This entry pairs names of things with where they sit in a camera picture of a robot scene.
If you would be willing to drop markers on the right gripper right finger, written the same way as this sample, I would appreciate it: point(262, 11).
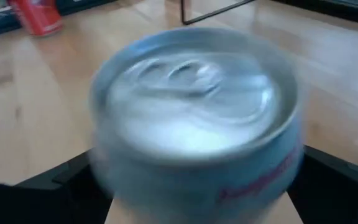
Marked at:
point(337, 193)

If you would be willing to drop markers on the orange Fanta can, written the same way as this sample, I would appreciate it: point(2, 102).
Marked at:
point(37, 15)

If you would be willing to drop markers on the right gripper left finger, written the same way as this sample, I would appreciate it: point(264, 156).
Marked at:
point(42, 202)

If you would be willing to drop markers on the wooden shelf black metal frame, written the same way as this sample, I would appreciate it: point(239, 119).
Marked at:
point(197, 18)

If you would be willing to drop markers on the pink and white Spindrift can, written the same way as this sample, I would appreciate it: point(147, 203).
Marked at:
point(194, 124)

